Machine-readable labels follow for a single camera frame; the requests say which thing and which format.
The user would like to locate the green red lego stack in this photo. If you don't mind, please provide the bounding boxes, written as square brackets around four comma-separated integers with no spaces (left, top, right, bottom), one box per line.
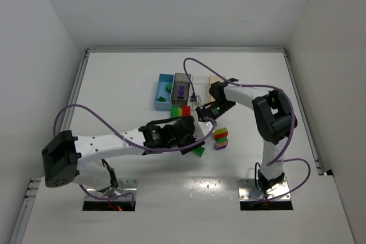
[170,106,191,118]

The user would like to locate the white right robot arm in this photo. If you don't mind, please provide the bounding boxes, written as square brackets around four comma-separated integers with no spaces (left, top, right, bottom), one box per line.
[196,82,297,193]

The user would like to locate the dark green lego brick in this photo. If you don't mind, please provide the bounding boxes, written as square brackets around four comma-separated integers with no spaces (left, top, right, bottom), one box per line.
[157,97,166,102]

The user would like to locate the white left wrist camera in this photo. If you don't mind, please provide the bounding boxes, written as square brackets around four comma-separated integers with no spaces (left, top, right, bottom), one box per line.
[194,121,216,140]

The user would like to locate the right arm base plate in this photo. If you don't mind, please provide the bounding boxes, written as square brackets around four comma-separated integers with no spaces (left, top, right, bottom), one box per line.
[237,178,291,203]

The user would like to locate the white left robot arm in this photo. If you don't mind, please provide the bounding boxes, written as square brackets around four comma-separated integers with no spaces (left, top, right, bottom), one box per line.
[42,116,196,191]

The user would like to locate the green number lego brick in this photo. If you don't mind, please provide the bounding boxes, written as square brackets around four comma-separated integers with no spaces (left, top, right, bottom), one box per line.
[191,146,205,158]

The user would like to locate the small green lego brick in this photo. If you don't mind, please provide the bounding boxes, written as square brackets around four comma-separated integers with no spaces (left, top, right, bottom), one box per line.
[165,84,172,92]

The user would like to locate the lime green lego stack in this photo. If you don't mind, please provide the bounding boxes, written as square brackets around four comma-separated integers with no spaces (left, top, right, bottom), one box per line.
[213,127,228,143]

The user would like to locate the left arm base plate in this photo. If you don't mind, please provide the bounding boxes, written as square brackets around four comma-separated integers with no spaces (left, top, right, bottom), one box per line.
[84,178,137,207]

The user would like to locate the clear transparent container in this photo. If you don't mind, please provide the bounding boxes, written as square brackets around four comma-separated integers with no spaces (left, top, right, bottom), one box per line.
[189,75,210,109]

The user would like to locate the purple butterfly lego brick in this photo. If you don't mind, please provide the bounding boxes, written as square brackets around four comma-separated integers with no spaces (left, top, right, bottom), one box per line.
[213,142,228,150]

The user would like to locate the blue container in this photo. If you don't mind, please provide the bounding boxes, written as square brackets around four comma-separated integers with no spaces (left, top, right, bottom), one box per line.
[154,74,174,111]

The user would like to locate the smoky grey container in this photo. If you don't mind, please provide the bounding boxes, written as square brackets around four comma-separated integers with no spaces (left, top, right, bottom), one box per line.
[171,73,191,107]

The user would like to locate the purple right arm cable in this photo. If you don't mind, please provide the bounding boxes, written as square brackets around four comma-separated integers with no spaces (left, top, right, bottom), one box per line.
[182,57,312,203]

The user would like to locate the amber transparent container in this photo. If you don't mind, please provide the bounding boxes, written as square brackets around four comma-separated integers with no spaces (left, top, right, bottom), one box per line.
[208,76,225,103]

